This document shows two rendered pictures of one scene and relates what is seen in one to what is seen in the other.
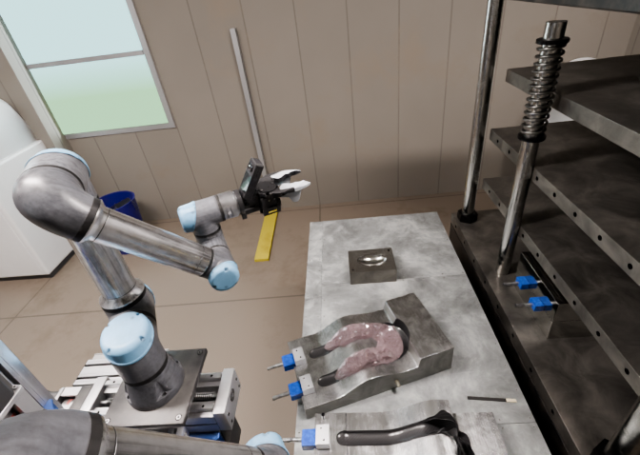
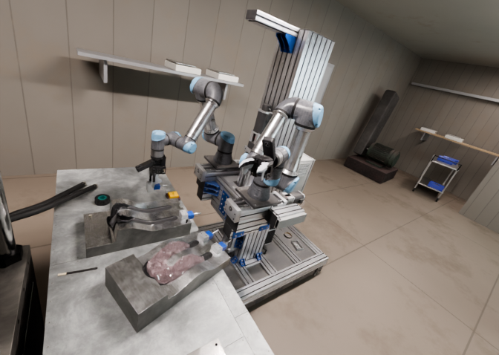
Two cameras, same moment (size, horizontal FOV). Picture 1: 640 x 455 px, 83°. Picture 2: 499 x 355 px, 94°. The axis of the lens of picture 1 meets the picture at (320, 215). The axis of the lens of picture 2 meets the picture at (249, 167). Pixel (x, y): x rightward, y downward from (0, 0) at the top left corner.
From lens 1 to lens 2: 157 cm
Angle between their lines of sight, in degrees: 109
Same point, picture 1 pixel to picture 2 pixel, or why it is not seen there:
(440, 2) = not seen: outside the picture
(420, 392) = not seen: hidden behind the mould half
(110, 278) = not seen: hidden behind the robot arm
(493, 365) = (63, 298)
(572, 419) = (13, 278)
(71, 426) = (211, 93)
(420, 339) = (133, 266)
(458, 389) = (102, 272)
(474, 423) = (100, 240)
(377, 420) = (158, 227)
